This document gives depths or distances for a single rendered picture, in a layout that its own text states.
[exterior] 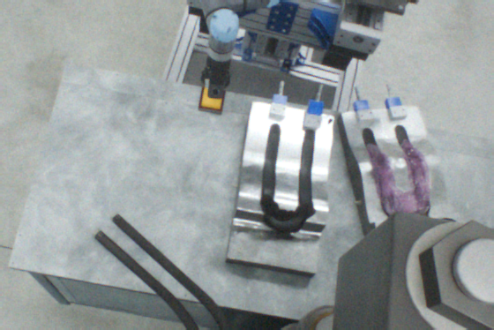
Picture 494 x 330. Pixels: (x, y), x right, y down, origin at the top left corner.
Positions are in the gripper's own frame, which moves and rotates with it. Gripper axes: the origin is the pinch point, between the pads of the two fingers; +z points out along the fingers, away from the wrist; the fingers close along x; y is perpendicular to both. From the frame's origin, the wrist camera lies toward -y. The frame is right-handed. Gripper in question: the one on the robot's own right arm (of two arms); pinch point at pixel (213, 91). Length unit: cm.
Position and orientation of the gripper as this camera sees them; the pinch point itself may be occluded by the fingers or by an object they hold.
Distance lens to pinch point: 192.8
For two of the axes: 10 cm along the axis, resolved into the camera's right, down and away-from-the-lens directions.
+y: 1.7, -9.2, 3.5
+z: -0.5, 3.5, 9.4
